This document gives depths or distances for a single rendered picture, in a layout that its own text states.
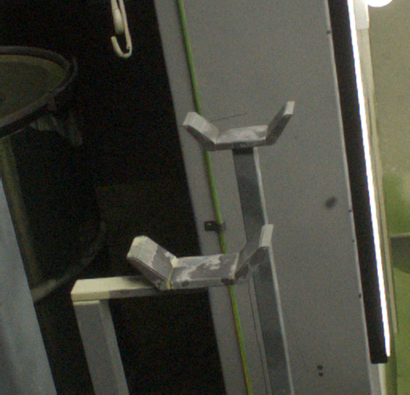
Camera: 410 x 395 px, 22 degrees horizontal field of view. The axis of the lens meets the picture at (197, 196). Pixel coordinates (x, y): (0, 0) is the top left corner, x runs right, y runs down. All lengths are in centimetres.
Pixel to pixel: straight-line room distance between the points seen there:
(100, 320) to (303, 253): 63
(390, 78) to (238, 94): 159
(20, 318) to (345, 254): 56
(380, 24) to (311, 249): 160
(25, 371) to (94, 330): 14
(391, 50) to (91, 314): 219
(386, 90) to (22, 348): 205
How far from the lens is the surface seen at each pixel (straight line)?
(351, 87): 116
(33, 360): 77
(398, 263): 269
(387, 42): 276
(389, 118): 271
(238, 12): 113
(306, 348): 129
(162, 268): 59
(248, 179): 78
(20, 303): 75
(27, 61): 200
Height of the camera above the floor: 137
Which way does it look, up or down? 23 degrees down
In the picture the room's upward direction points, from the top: 10 degrees counter-clockwise
